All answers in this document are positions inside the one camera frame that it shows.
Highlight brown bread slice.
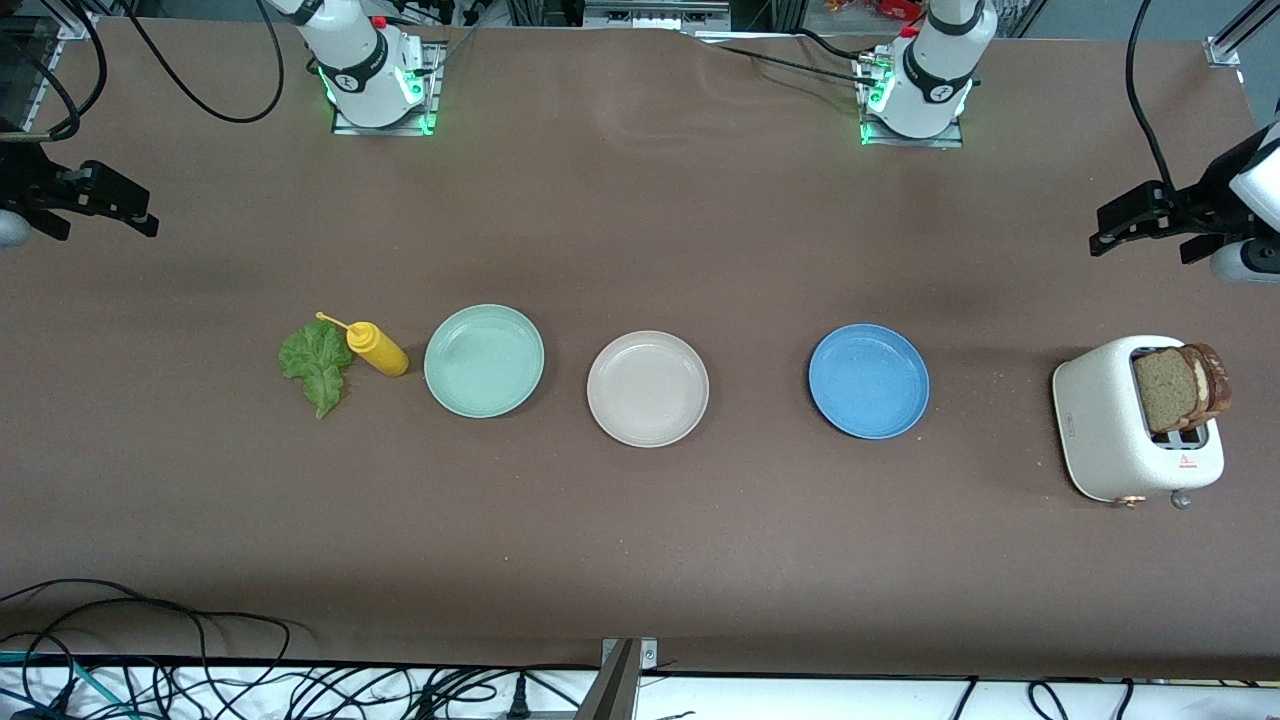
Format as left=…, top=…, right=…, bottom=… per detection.
left=1132, top=347, right=1199, bottom=435
left=1183, top=343, right=1232, bottom=421

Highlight green lettuce leaf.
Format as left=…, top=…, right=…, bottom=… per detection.
left=278, top=319, right=355, bottom=420

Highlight beige plate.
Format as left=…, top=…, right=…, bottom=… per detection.
left=587, top=331, right=710, bottom=448

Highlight blue plate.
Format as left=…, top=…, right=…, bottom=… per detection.
left=808, top=323, right=931, bottom=440

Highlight mint green plate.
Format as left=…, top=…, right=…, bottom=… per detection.
left=424, top=304, right=546, bottom=419

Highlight white toaster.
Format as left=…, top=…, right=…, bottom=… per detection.
left=1052, top=335, right=1226, bottom=511

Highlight yellow mustard squeeze bottle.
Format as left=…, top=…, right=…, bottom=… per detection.
left=316, top=312, right=410, bottom=378

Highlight red snack packets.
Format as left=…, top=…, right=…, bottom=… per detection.
left=825, top=0, right=926, bottom=23

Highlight silver metal device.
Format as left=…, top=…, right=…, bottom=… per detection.
left=583, top=0, right=733, bottom=33

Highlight white ledge board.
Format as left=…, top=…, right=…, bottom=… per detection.
left=0, top=655, right=1280, bottom=720

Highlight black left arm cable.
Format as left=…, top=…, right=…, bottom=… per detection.
left=1126, top=0, right=1179, bottom=193

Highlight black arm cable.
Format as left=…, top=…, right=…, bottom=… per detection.
left=0, top=0, right=285, bottom=141
left=1126, top=0, right=1179, bottom=193

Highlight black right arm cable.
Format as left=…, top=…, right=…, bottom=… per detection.
left=0, top=0, right=285, bottom=141

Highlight aluminium frame profile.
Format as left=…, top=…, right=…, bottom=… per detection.
left=38, top=0, right=101, bottom=41
left=1205, top=0, right=1280, bottom=69

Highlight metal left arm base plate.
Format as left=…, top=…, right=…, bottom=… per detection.
left=858, top=55, right=967, bottom=149

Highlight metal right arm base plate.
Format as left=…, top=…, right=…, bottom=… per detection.
left=330, top=40, right=443, bottom=137

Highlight black base cable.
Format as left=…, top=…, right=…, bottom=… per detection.
left=795, top=28, right=866, bottom=63
left=700, top=38, right=881, bottom=89

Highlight black looping floor cable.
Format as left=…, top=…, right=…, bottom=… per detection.
left=0, top=577, right=293, bottom=691

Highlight teal cable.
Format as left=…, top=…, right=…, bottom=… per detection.
left=0, top=650, right=136, bottom=717

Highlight aluminium bracket profile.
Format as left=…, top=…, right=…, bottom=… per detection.
left=575, top=637, right=661, bottom=720

